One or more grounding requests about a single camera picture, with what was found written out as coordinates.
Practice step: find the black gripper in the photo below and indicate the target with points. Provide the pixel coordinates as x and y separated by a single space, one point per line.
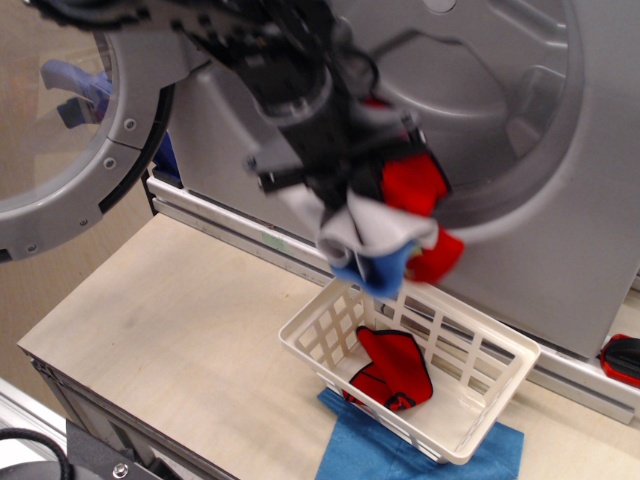
330 129

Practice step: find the grey felt cloth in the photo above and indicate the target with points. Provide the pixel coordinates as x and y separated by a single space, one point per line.
360 230

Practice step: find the red cloth with dark trim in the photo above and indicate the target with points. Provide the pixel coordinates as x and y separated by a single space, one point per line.
406 176

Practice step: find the blue felt cloth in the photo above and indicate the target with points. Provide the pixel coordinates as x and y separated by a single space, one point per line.
379 276

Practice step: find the white plastic laundry basket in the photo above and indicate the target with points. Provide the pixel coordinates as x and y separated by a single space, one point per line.
475 363

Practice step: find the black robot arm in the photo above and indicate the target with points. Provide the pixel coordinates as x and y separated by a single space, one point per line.
299 62

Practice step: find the grey toy washing machine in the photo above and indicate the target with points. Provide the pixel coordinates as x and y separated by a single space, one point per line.
532 110

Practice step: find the grey round washer door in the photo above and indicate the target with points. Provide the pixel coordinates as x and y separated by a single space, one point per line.
145 69

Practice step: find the blue cloth under basket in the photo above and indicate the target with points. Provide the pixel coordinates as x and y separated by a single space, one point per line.
361 448

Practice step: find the blue clamp behind door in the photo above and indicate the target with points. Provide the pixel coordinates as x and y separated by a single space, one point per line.
91 94

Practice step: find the red and black clamp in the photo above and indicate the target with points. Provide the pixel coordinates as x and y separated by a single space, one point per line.
619 359

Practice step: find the aluminium extrusion rail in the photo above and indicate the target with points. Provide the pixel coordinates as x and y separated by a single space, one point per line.
581 380

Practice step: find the black metal bracket with bolt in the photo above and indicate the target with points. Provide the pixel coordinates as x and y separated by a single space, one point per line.
93 459

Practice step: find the aluminium frame rail lower left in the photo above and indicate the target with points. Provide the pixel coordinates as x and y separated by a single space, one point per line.
19 410

